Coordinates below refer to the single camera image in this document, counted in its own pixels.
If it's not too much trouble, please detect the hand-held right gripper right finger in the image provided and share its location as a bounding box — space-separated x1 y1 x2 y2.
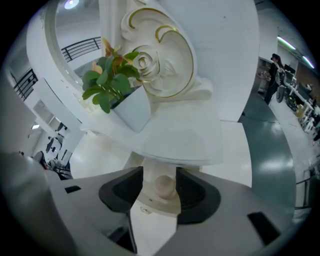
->
176 166 222 225

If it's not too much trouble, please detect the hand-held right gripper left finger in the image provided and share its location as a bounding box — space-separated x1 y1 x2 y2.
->
98 166 145 213

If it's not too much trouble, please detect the white vanity drawer with knob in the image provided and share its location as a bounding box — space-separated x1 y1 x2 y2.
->
126 152 201 253

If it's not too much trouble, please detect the white ornate vanity table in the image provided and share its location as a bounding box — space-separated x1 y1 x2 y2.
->
26 0 261 253

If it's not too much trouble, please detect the oval vanity mirror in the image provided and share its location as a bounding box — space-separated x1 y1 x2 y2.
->
44 0 121 97

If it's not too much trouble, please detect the white plant pot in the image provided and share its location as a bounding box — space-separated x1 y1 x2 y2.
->
109 84 152 134

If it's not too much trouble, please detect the green leafy plant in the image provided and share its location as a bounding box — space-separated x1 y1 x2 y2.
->
81 37 141 114

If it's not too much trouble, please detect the white office desk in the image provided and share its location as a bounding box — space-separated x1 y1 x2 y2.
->
284 81 315 115

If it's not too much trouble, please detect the long ceiling light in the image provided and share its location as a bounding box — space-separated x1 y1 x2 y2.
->
302 55 316 70
276 35 297 51

